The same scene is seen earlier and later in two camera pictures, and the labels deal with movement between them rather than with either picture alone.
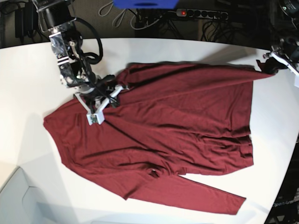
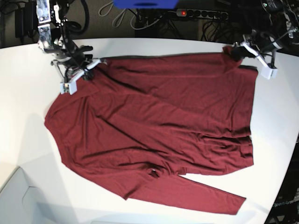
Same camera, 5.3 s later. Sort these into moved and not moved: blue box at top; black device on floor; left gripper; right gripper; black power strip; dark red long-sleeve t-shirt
Moved: left gripper; dark red long-sleeve t-shirt; right gripper
Not moved: blue box at top; black power strip; black device on floor
